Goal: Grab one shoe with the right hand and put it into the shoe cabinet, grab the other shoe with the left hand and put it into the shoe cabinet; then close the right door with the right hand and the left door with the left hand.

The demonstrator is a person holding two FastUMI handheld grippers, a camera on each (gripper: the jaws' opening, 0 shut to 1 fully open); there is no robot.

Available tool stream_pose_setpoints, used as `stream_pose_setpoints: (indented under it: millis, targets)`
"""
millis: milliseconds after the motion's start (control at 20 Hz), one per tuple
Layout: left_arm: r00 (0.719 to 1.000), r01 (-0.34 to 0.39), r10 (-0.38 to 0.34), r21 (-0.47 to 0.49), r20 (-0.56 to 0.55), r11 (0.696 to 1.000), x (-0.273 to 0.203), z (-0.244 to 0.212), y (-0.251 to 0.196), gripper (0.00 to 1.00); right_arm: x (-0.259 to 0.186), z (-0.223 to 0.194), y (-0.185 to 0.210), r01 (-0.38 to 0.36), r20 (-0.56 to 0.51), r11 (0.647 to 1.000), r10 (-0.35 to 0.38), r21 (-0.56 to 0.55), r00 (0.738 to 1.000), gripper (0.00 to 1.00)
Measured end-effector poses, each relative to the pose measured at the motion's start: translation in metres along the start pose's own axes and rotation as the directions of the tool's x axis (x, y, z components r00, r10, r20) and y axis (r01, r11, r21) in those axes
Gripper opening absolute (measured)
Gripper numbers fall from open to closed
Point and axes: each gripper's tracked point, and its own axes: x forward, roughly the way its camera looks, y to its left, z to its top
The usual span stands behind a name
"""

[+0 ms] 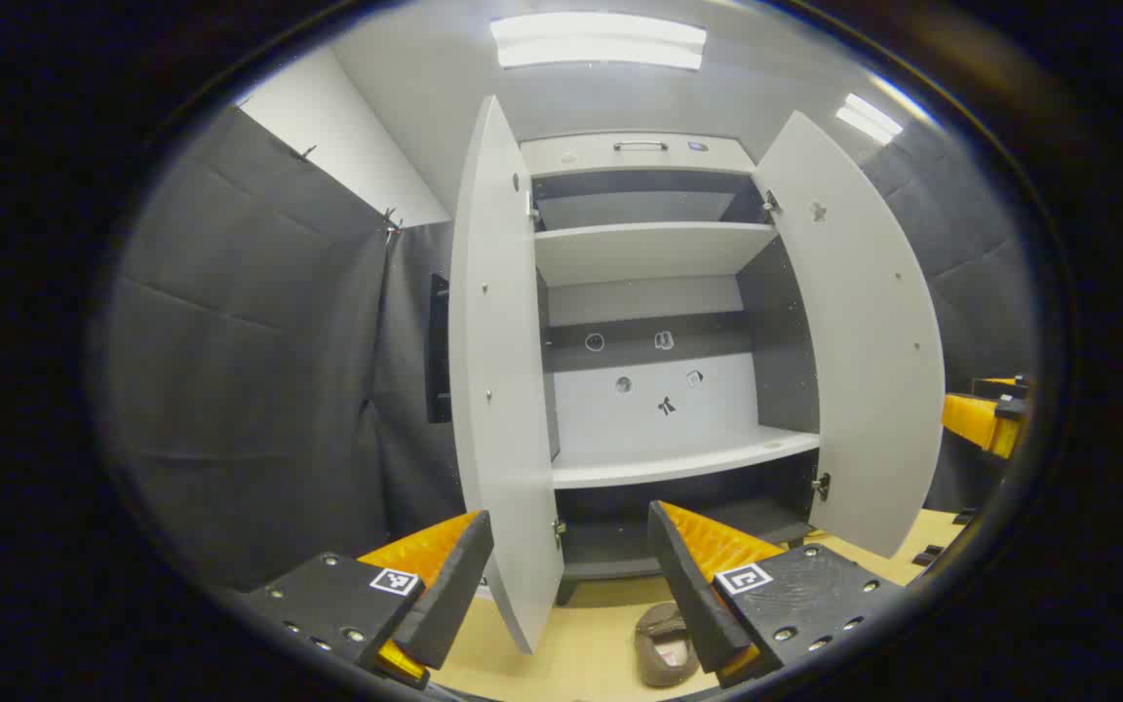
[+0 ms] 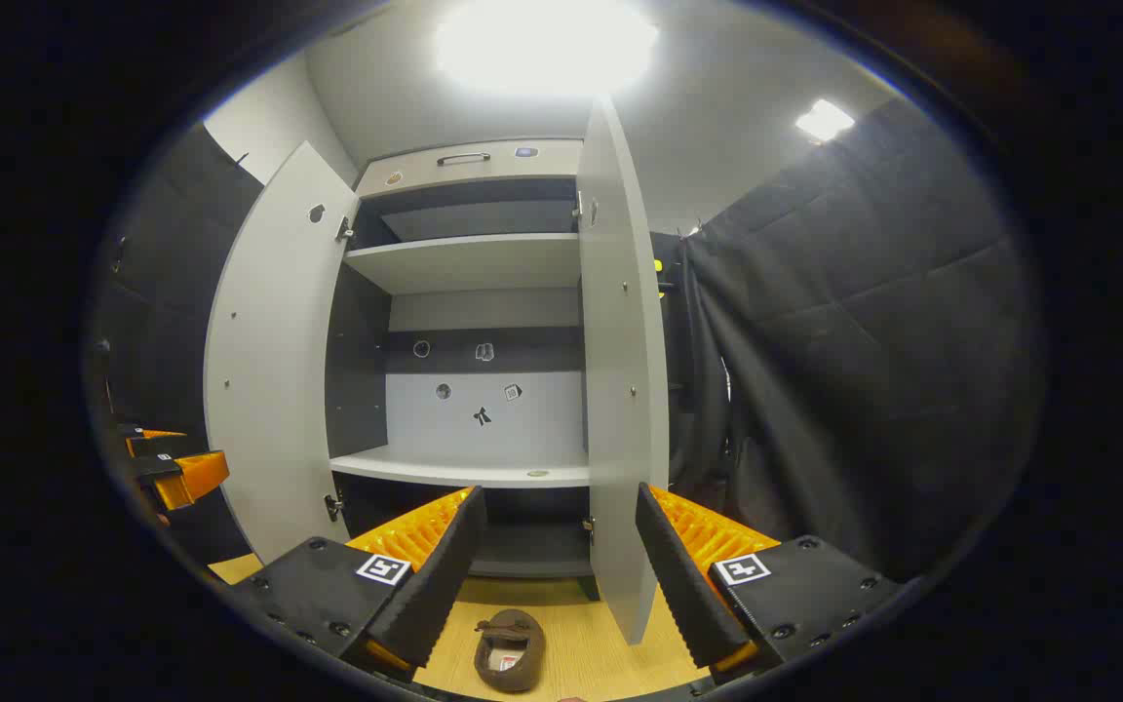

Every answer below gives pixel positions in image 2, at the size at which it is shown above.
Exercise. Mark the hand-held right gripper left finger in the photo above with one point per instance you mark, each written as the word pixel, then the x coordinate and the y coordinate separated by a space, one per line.
pixel 440 575

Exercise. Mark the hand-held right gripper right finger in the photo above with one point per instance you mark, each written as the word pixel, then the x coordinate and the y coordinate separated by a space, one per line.
pixel 683 585

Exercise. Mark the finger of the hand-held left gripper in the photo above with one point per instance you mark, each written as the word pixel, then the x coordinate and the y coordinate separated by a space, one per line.
pixel 193 476
pixel 147 441

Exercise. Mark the brown fuzzy shoe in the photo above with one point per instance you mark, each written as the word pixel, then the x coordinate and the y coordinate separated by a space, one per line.
pixel 510 653

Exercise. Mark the grey shoe cabinet door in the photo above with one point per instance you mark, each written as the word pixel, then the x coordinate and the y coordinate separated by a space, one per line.
pixel 274 370
pixel 620 390

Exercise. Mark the grey shoe cabinet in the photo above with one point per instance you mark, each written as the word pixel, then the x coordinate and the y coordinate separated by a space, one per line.
pixel 484 419

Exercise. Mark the grey cabinet drawer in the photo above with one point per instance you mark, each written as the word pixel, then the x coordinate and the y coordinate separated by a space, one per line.
pixel 542 166

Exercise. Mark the black backdrop cloth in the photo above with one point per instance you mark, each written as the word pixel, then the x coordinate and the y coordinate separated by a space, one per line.
pixel 864 341

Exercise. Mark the small ceiling light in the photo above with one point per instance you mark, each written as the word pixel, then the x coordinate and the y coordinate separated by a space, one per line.
pixel 825 119

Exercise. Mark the large ceiling light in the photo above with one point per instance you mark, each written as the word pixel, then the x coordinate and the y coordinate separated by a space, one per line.
pixel 547 44

